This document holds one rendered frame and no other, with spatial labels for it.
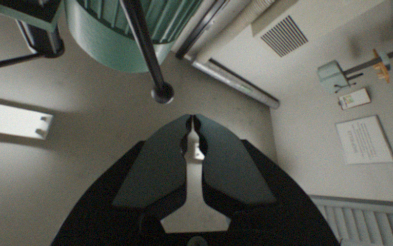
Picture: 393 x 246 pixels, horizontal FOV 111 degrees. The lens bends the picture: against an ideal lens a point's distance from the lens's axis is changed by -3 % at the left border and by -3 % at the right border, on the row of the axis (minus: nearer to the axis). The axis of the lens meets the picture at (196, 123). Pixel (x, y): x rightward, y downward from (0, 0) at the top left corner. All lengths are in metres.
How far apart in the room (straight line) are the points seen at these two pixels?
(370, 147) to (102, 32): 2.98
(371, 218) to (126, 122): 3.08
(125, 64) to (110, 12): 0.08
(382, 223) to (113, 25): 3.01
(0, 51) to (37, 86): 0.33
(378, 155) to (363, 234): 1.00
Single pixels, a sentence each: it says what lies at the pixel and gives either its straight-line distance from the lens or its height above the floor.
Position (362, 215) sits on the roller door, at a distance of 2.97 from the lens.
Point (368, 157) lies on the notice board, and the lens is 2.96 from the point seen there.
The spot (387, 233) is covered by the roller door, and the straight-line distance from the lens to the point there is 2.98.
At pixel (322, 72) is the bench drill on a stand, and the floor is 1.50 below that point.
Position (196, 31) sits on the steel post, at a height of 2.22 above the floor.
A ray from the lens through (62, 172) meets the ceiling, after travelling 1.46.
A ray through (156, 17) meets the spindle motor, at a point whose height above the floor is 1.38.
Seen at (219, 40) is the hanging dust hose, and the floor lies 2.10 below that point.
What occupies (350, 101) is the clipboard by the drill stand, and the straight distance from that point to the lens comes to 3.14.
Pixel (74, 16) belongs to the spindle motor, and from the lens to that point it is 0.28.
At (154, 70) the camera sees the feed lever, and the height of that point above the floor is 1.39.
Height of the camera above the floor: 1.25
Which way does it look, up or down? 51 degrees up
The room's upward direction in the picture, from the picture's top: 115 degrees counter-clockwise
